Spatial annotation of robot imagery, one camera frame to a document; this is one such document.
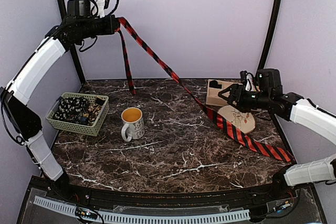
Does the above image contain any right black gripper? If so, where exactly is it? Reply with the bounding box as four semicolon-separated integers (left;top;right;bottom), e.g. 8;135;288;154
218;83;272;113

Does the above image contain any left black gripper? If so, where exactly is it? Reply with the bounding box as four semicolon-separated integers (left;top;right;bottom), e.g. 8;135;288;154
79;14;120;38

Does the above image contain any red navy striped tie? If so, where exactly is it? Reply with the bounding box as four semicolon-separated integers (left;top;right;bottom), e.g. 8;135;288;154
117;17;295;163

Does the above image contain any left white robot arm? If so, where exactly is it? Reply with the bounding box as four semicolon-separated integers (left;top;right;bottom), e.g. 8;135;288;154
1;0;120;201

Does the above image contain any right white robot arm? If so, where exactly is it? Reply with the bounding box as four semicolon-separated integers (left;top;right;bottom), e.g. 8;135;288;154
218;68;335;200

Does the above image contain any wooden compartment organizer box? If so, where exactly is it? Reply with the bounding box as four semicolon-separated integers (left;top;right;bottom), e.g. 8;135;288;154
206;79;234;107

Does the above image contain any bird pattern ceramic plate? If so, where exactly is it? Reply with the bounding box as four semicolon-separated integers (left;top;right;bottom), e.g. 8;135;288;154
217;105;256;134

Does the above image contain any black rolled tie in box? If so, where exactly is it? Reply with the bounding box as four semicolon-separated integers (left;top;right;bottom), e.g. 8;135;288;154
209;80;222;89

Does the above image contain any brown patterned tie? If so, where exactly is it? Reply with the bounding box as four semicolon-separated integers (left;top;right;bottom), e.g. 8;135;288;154
77;98;104;126

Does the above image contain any black white patterned tie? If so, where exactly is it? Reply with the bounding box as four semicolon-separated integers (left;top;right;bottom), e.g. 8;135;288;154
52;97;85;124

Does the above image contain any green plastic basket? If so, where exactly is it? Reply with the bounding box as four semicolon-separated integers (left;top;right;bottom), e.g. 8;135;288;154
47;92;109;136

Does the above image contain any white patterned mug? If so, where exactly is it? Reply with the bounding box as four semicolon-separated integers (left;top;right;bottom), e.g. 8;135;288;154
121;107;145;142

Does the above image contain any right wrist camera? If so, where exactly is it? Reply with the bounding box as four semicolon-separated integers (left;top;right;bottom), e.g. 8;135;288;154
240;70;257;91

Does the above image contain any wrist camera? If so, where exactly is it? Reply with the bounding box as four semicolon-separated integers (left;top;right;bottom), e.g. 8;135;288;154
240;70;257;91
96;0;110;18

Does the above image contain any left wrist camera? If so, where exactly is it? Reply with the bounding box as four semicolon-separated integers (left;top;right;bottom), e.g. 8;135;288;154
96;0;110;18

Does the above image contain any left black frame post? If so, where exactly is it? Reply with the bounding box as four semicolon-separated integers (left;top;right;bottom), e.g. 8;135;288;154
57;0;86;85

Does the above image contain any black frame post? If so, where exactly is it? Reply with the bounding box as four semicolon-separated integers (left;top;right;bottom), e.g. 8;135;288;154
57;0;86;85
257;0;281;70

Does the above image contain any right black frame post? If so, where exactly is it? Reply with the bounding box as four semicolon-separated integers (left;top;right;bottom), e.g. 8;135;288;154
257;0;281;70

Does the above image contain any white slotted cable duct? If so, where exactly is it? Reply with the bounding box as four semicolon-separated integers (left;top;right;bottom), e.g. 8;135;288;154
33;196;250;223

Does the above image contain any black front rail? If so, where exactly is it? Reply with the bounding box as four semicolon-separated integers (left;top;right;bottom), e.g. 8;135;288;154
28;175;316;210

